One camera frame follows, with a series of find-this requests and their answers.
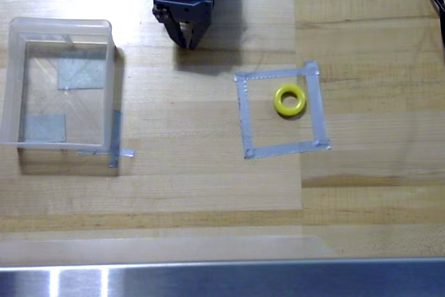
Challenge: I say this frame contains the yellow ring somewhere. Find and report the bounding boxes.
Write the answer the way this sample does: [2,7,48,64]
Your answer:
[272,83,307,119]

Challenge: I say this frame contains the clear plastic box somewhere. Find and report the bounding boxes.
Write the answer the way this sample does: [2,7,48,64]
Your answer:
[0,17,116,149]

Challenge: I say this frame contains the large grey tape patch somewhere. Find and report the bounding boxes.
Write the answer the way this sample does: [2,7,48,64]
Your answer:
[56,49,106,90]

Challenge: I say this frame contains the small grey tape patch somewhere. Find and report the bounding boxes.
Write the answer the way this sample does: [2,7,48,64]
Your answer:
[24,113,67,143]

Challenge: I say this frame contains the grey duct tape strip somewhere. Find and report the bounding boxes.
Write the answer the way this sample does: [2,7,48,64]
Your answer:
[108,109,123,169]
[76,147,135,159]
[300,61,330,149]
[243,138,332,160]
[234,61,319,83]
[235,74,255,159]

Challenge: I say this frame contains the shiny metal rail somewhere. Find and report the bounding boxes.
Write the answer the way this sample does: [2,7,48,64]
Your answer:
[0,257,445,297]

